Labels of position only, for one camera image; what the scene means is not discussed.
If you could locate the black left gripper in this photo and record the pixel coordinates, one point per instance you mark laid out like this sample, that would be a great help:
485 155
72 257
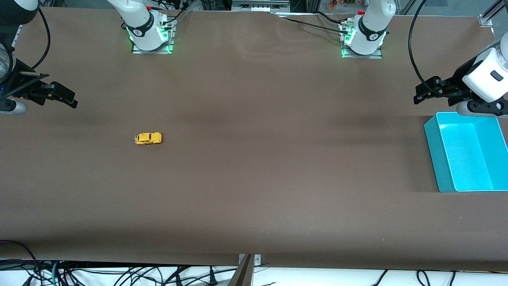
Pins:
460 80

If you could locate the yellow toy beetle car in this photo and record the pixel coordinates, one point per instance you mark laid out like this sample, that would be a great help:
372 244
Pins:
147 138

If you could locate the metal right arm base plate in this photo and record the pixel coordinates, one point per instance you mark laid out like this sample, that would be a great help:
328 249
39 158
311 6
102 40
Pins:
171 37

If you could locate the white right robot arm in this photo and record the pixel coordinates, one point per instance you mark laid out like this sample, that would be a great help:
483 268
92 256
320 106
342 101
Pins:
143 28

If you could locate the turquoise plastic bin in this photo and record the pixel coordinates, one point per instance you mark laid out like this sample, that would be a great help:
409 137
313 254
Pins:
468 159

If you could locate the colourful background clutter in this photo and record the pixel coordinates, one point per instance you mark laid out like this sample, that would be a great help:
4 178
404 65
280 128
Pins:
345 3

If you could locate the dark angled support strut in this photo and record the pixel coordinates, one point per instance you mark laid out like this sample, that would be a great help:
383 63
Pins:
242 274

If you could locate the grey power strip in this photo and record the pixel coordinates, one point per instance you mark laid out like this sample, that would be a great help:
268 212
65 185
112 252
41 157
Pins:
260 4

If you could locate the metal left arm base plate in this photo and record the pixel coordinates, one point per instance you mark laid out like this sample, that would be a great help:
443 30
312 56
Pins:
357 55

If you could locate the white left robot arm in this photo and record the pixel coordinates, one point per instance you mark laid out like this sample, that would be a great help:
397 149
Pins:
371 33

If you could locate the aluminium corner bracket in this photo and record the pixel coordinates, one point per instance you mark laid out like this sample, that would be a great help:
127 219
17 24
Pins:
486 20

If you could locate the small metal table bracket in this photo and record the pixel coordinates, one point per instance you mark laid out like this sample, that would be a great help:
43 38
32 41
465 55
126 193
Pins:
257 259

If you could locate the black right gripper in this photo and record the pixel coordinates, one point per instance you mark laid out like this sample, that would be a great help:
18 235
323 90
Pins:
16 84

